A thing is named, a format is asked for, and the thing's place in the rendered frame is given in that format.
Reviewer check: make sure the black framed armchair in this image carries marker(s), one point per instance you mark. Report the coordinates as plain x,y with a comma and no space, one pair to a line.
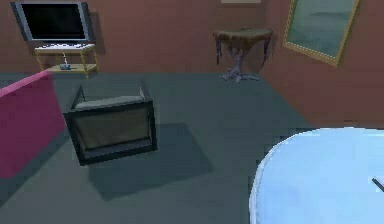
111,128

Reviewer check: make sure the yellow television stand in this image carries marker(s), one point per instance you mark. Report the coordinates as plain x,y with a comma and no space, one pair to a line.
65,49

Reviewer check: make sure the gold framed picture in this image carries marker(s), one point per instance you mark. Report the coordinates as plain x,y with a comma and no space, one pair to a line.
320,26

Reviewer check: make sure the grey framed television set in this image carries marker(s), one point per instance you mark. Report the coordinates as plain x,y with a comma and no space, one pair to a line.
53,21

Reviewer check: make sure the pale blue round table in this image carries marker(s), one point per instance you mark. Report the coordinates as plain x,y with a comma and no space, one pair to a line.
323,176

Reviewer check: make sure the small blue object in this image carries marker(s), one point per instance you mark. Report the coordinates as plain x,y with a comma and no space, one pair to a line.
65,67

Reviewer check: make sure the brown carved side table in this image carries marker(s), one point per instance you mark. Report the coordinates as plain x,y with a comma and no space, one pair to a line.
242,38

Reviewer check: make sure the magenta sofa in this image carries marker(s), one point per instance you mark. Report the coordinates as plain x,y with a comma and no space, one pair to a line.
25,123

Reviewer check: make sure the small black object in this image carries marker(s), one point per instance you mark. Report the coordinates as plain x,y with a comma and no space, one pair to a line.
378,184

